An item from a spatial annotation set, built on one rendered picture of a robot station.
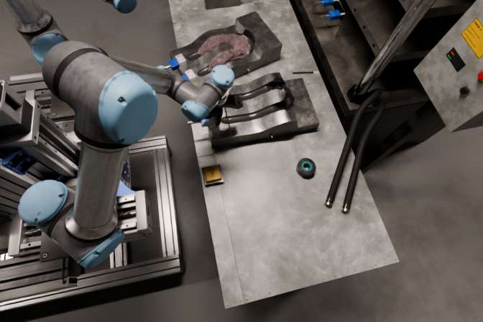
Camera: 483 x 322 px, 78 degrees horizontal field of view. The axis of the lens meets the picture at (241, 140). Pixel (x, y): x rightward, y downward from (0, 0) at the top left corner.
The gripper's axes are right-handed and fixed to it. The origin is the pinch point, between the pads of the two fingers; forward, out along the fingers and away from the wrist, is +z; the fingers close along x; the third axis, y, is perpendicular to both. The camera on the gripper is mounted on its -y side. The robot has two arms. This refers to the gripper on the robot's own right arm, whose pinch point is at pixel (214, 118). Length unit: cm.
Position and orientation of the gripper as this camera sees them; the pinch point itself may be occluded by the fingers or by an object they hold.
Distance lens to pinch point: 124.2
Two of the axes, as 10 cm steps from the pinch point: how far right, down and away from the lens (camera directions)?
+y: -9.5, 1.3, -2.8
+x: 2.1, 9.4, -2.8
